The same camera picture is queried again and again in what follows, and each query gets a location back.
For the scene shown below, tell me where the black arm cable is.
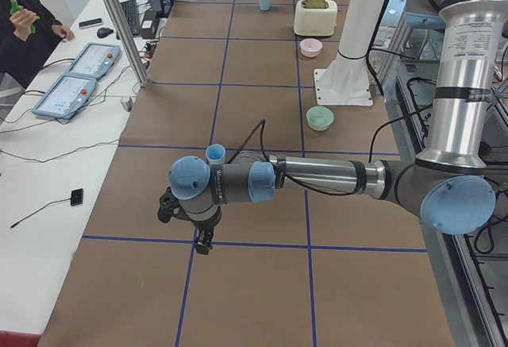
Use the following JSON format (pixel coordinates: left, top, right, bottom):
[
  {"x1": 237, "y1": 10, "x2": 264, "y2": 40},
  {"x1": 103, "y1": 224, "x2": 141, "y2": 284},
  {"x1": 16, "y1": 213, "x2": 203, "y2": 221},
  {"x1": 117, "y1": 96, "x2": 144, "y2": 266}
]
[{"x1": 225, "y1": 118, "x2": 360, "y2": 198}]

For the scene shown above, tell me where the black computer mouse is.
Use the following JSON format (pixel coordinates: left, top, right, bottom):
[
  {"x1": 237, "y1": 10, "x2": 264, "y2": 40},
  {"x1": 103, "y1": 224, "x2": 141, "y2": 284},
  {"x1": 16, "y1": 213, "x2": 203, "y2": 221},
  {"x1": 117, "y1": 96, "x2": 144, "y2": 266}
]
[{"x1": 96, "y1": 27, "x2": 114, "y2": 39}]

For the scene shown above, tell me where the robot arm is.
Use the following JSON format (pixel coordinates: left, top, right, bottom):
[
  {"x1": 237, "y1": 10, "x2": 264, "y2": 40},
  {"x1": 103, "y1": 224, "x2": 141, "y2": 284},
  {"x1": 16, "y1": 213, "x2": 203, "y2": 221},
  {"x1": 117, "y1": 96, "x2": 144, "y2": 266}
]
[{"x1": 157, "y1": 0, "x2": 507, "y2": 254}]

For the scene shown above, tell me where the green bowl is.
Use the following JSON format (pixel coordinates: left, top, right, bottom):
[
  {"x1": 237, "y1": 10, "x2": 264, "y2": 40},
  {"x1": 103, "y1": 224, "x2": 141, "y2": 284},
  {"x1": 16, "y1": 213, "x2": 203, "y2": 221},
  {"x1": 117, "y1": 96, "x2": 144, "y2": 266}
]
[{"x1": 306, "y1": 106, "x2": 334, "y2": 131}]

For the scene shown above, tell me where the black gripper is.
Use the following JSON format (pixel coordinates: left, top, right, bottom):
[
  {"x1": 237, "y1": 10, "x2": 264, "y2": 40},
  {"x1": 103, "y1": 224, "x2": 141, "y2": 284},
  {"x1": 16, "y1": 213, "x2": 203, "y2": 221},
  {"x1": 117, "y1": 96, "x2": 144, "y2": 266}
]
[{"x1": 193, "y1": 208, "x2": 221, "y2": 255}]

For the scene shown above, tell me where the aluminium frame post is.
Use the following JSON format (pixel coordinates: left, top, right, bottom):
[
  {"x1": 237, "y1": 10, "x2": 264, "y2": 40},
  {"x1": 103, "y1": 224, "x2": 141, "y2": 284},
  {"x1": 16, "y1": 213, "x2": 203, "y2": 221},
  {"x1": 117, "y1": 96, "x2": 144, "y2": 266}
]
[{"x1": 103, "y1": 0, "x2": 148, "y2": 87}]

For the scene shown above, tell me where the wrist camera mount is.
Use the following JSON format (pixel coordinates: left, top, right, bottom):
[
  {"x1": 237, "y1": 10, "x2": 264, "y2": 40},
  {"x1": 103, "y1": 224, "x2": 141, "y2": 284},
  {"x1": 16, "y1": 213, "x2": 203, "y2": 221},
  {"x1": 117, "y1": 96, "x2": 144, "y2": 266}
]
[{"x1": 157, "y1": 187, "x2": 181, "y2": 224}]

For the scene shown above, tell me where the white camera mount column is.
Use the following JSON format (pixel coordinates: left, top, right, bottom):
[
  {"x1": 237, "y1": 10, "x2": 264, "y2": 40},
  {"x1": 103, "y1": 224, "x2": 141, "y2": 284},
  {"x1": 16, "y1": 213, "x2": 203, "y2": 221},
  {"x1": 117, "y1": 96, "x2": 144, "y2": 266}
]
[{"x1": 337, "y1": 0, "x2": 404, "y2": 60}]

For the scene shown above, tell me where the far teach pendant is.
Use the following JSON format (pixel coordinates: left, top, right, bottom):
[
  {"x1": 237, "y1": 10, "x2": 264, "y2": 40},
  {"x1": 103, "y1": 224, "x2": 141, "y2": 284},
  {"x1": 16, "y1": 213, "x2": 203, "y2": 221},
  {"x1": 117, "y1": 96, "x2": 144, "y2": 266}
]
[{"x1": 67, "y1": 42, "x2": 121, "y2": 79}]

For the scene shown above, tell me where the bread slice in toaster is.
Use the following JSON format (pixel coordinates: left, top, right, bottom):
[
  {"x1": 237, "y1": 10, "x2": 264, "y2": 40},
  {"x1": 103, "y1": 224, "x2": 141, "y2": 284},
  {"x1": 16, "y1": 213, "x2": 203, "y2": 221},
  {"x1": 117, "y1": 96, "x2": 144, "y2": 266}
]
[{"x1": 302, "y1": 0, "x2": 328, "y2": 10}]

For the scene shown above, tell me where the light blue cup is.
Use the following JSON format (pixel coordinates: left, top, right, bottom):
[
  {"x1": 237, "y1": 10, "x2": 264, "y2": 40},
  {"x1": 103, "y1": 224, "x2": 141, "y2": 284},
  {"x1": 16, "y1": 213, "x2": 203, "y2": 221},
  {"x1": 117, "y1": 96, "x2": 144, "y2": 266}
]
[
  {"x1": 259, "y1": 0, "x2": 271, "y2": 11},
  {"x1": 206, "y1": 144, "x2": 226, "y2": 165}
]

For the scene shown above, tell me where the small black pad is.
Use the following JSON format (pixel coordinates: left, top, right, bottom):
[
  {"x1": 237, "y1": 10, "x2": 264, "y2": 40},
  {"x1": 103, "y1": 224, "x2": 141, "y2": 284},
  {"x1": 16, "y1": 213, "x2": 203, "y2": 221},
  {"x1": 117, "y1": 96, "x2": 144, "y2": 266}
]
[{"x1": 70, "y1": 188, "x2": 84, "y2": 206}]

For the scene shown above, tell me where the white mount base plate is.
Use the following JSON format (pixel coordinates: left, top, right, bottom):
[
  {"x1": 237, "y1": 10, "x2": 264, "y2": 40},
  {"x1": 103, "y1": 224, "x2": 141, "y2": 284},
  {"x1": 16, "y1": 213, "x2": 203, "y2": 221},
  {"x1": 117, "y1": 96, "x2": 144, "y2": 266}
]
[{"x1": 313, "y1": 55, "x2": 373, "y2": 106}]

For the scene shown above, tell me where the teach pendant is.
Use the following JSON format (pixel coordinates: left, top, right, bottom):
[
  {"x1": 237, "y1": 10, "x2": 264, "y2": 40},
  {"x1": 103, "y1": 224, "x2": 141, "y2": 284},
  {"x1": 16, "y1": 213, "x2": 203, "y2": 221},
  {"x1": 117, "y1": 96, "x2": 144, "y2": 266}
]
[
  {"x1": 67, "y1": 42, "x2": 121, "y2": 79},
  {"x1": 32, "y1": 74, "x2": 98, "y2": 119}
]

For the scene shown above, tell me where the brown table mat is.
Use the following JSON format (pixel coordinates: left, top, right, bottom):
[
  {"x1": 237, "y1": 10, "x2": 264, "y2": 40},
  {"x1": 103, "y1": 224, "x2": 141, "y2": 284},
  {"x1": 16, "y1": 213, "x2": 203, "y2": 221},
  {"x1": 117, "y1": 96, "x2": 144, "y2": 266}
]
[{"x1": 40, "y1": 0, "x2": 454, "y2": 346}]

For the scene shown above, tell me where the black keyboard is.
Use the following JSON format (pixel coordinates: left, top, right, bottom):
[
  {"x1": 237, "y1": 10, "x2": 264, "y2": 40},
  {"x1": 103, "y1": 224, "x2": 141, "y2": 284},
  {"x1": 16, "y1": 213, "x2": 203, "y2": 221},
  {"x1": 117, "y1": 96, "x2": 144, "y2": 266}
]
[{"x1": 120, "y1": 0, "x2": 140, "y2": 37}]

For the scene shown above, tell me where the person in black top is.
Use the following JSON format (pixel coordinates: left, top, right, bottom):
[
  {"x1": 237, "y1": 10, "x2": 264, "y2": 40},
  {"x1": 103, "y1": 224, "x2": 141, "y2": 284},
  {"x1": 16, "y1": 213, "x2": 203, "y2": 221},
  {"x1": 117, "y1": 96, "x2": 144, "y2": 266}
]
[{"x1": 1, "y1": 0, "x2": 75, "y2": 88}]

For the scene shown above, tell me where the black phone on desk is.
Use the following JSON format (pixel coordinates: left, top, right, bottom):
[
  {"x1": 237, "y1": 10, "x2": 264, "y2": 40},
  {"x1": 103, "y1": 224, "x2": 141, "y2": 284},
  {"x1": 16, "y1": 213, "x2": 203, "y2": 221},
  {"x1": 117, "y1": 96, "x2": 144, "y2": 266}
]
[{"x1": 78, "y1": 17, "x2": 103, "y2": 29}]

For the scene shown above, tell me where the near teach pendant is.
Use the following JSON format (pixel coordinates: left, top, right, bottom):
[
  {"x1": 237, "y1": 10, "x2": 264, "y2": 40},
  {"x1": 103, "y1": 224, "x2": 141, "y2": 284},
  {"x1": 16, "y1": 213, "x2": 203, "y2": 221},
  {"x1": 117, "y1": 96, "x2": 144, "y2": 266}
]
[{"x1": 32, "y1": 74, "x2": 98, "y2": 119}]

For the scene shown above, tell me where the cream toaster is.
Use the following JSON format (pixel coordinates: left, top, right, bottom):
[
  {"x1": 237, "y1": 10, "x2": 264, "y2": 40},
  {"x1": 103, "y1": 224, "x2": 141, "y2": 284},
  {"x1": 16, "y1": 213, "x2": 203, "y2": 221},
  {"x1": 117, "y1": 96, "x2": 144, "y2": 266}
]
[{"x1": 293, "y1": 0, "x2": 338, "y2": 37}]

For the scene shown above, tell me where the pink bowl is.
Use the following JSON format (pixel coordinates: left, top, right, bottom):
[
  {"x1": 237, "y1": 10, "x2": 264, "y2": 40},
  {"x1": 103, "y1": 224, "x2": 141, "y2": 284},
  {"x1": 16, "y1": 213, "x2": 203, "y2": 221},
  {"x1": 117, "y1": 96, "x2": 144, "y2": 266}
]
[{"x1": 299, "y1": 38, "x2": 322, "y2": 58}]

